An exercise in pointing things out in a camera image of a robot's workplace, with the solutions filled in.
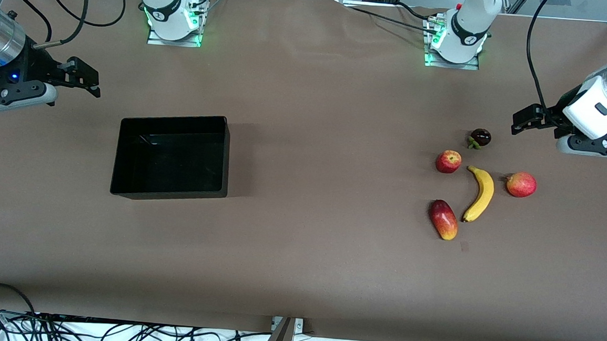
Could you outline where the small red apple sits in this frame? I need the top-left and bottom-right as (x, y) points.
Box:
(435, 149), (463, 175)

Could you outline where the dark purple mangosteen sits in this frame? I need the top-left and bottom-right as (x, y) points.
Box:
(467, 127), (492, 151)

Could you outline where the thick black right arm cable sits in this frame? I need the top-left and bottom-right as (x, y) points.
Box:
(33, 0), (89, 52)

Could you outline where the black plastic box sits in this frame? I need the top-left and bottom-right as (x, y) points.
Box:
(109, 109), (232, 205)

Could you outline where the yellow banana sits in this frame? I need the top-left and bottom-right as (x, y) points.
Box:
(462, 165), (496, 225)

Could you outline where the red yellow mango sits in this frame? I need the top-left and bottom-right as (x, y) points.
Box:
(427, 199), (460, 242)

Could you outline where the red peach-like fruit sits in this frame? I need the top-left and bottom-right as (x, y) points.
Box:
(504, 171), (538, 199)

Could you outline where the black cable to arm base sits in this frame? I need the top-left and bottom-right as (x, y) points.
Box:
(339, 0), (437, 33)

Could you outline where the silver metal bracket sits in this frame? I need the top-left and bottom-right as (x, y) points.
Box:
(271, 316), (305, 334)

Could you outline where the black cable bundle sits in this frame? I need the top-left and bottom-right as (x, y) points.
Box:
(0, 283), (275, 341)

